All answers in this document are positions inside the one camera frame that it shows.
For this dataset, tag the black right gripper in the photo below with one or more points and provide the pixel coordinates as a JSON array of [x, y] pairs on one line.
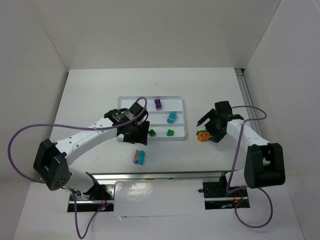
[[215, 124]]

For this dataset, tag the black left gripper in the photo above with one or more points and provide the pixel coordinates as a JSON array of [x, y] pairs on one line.
[[136, 132]]

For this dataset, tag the green lego block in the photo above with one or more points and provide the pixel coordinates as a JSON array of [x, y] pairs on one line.
[[170, 132], [151, 133]]

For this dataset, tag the yellow orange printed lego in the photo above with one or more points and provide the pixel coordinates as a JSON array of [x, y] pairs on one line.
[[203, 136]]

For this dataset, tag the teal lego brick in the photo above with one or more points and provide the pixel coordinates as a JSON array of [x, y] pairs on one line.
[[141, 157]]

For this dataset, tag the purple rounded lego block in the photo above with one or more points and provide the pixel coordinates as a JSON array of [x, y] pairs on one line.
[[158, 104]]

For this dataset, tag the teal square lego block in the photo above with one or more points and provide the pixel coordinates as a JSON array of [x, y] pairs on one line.
[[171, 118]]

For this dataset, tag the green lego plate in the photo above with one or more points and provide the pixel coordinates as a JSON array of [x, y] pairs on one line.
[[201, 131]]

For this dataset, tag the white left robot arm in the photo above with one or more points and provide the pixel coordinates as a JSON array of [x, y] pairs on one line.
[[54, 159]]

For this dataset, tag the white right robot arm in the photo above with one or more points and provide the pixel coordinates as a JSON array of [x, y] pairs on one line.
[[257, 162]]

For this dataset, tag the clear plastic divided tray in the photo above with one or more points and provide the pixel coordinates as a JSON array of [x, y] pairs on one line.
[[158, 118]]

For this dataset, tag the aluminium side rail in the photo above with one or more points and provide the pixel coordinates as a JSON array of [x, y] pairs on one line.
[[247, 99]]

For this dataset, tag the aluminium front rail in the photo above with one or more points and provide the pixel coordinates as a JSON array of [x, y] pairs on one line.
[[149, 176]]

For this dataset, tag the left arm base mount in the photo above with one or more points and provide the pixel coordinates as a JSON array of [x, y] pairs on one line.
[[104, 199]]

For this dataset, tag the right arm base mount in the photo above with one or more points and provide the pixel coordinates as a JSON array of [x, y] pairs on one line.
[[216, 197]]

